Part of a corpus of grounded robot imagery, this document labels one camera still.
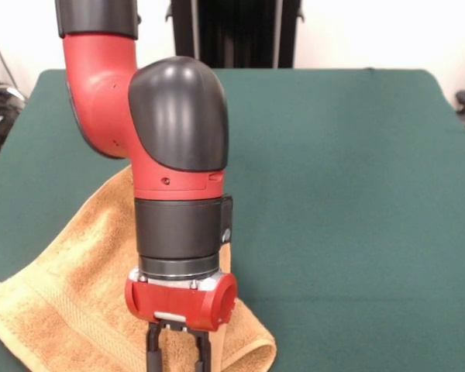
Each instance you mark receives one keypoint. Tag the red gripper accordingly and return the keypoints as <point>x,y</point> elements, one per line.
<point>178,306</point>

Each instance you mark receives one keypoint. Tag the orange terry towel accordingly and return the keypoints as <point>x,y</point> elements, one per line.
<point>62,290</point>

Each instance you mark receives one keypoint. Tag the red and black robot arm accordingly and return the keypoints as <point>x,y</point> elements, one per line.
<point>170,155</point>

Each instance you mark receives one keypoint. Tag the dark green table cloth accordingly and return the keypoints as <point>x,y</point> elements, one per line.
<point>333,193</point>

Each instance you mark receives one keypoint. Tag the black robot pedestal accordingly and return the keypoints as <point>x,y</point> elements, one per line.
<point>240,31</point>

